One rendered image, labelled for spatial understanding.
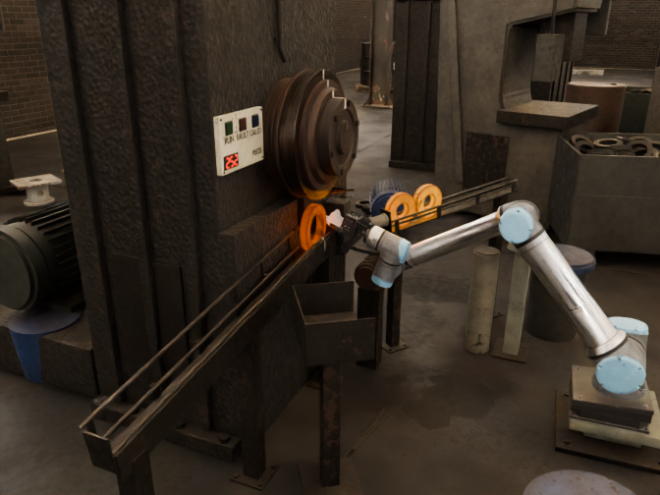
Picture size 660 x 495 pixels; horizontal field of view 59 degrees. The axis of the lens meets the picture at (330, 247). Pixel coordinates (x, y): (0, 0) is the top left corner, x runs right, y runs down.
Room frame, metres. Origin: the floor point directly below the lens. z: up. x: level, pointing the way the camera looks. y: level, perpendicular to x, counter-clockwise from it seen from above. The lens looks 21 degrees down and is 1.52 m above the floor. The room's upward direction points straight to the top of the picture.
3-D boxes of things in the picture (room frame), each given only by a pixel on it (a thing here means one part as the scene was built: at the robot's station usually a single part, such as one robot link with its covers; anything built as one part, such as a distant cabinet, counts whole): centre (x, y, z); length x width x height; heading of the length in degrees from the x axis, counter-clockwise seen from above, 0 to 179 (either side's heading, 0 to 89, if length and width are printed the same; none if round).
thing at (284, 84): (2.20, 0.13, 1.12); 0.47 x 0.10 x 0.47; 156
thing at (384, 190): (4.39, -0.46, 0.17); 0.57 x 0.31 x 0.34; 176
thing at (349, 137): (2.13, -0.03, 1.11); 0.28 x 0.06 x 0.28; 156
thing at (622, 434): (1.90, -1.11, 0.10); 0.32 x 0.32 x 0.04; 70
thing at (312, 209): (2.17, 0.07, 0.75); 0.18 x 0.03 x 0.18; 157
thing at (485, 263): (2.52, -0.73, 0.26); 0.12 x 0.12 x 0.52
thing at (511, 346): (2.50, -0.89, 0.31); 0.24 x 0.16 x 0.62; 156
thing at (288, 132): (2.16, 0.06, 1.11); 0.47 x 0.06 x 0.47; 156
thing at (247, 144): (1.90, 0.29, 1.15); 0.26 x 0.02 x 0.18; 156
